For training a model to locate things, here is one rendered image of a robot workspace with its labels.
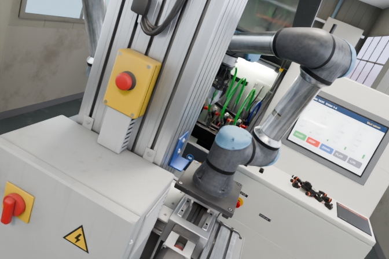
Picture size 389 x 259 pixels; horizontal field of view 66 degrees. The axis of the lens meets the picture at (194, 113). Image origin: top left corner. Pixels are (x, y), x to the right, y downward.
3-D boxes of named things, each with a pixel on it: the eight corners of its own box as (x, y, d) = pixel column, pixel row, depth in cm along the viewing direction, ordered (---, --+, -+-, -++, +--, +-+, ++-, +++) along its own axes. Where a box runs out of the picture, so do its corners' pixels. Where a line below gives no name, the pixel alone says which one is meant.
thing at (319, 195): (287, 186, 147) (292, 177, 146) (289, 178, 157) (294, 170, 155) (331, 211, 141) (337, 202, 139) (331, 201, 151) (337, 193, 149)
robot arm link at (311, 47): (301, 60, 79) (204, 52, 120) (326, 69, 85) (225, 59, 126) (314, 17, 78) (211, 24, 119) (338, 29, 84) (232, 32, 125)
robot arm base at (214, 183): (226, 203, 103) (237, 180, 100) (187, 182, 106) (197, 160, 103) (233, 184, 117) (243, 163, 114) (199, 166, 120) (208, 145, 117)
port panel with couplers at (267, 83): (236, 116, 198) (256, 73, 188) (237, 115, 201) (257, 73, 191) (253, 125, 194) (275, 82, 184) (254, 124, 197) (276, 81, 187)
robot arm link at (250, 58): (238, 59, 119) (224, 51, 128) (257, 66, 125) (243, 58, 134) (246, 40, 116) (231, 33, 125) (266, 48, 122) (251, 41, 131)
